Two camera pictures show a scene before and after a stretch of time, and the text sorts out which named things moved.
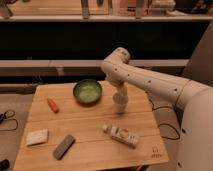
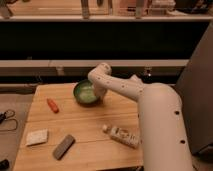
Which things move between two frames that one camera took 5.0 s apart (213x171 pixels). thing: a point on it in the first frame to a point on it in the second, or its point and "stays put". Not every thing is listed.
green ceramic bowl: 87,92 stays put
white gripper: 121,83 to 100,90
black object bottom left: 4,165 stays put
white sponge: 37,137 stays put
